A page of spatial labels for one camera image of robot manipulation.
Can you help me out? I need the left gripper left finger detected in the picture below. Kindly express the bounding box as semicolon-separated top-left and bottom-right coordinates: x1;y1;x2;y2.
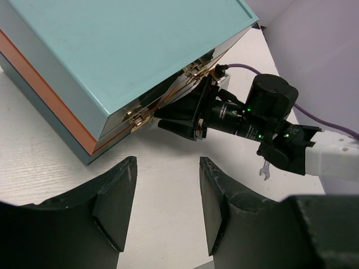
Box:
1;156;137;268

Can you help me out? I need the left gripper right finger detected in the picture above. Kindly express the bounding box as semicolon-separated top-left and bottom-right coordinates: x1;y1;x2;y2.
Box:
199;157;358;268

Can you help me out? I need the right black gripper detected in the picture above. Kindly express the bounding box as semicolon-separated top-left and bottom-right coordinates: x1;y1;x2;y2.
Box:
154;77;248;140

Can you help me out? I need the silver open-end wrench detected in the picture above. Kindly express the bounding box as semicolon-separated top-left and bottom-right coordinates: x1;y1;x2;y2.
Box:
259;160;270;181

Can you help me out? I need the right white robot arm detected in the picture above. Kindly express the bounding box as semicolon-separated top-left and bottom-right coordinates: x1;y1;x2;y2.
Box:
154;74;358;182

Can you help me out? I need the teal drawer cabinet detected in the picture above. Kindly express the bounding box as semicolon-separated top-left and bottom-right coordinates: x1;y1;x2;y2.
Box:
1;1;258;165

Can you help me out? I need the gold middle drawer handle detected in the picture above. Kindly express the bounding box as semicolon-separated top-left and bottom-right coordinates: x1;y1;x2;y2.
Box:
122;106;158;133

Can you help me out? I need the gold drawer handle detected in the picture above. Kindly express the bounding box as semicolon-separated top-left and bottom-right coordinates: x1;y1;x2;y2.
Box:
183;63;209;85
122;106;158;133

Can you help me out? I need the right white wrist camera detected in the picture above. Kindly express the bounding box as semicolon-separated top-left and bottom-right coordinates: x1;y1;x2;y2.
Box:
210;64;231;90

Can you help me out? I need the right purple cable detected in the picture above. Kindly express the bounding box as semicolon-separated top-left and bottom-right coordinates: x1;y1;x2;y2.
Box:
227;63;359;140

